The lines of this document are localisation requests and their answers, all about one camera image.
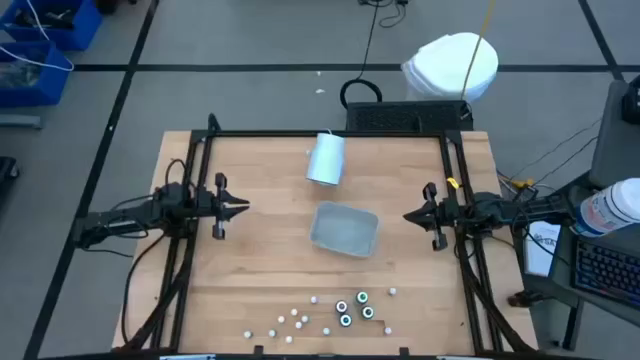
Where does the white wipes canister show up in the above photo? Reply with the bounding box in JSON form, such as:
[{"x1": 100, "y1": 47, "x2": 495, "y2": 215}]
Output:
[{"x1": 569, "y1": 178, "x2": 640, "y2": 239}]

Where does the grey desk panel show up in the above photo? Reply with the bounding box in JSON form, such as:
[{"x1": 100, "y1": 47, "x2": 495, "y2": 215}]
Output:
[{"x1": 588, "y1": 79, "x2": 640, "y2": 189}]

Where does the blue storage bin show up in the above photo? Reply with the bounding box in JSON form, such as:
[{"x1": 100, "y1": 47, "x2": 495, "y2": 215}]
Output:
[
  {"x1": 0, "y1": 42, "x2": 71, "y2": 109},
  {"x1": 0, "y1": 0, "x2": 104, "y2": 51}
]

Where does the black looped cable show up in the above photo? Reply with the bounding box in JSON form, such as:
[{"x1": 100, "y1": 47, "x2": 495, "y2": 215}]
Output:
[{"x1": 339, "y1": 0, "x2": 384, "y2": 110}]

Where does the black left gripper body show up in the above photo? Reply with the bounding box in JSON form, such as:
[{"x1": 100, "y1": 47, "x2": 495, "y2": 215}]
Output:
[{"x1": 198, "y1": 172, "x2": 227, "y2": 240}]

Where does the black keyboard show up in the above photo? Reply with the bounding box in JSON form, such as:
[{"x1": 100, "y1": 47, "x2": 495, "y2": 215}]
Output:
[{"x1": 572, "y1": 237, "x2": 640, "y2": 307}]

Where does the white paper booklet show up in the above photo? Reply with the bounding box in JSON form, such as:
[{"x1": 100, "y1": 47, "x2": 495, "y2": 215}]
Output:
[{"x1": 523, "y1": 220, "x2": 562, "y2": 278}]

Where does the black aluminium table frame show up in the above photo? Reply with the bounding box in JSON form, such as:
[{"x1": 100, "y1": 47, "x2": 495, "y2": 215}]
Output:
[{"x1": 112, "y1": 113, "x2": 539, "y2": 359}]

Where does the white cable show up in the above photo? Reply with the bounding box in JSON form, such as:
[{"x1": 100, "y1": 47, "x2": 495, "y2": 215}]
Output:
[{"x1": 0, "y1": 0, "x2": 75, "y2": 73}]

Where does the black desk device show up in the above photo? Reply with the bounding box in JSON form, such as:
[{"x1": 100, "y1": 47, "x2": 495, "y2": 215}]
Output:
[{"x1": 622, "y1": 74, "x2": 640, "y2": 125}]

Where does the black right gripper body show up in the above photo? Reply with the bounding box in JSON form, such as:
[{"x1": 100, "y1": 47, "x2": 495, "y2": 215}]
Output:
[{"x1": 423, "y1": 182, "x2": 460, "y2": 251}]

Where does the pale glossy tumbler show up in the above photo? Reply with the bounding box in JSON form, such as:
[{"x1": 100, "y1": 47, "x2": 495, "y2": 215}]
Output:
[{"x1": 304, "y1": 131, "x2": 347, "y2": 188}]

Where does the grey plastic bin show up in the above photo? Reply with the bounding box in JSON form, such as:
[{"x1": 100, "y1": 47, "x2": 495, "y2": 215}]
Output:
[{"x1": 308, "y1": 200, "x2": 380, "y2": 259}]

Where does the yellow hanging cable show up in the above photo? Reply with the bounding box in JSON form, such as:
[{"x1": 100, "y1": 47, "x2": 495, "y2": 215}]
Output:
[{"x1": 459, "y1": 0, "x2": 498, "y2": 100}]

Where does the dark grey computer desk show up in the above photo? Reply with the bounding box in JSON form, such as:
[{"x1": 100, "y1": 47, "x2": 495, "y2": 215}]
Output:
[{"x1": 519, "y1": 169, "x2": 640, "y2": 351}]

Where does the black perforated computer case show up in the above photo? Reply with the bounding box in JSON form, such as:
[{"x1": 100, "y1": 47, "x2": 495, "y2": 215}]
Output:
[{"x1": 345, "y1": 100, "x2": 474, "y2": 133}]

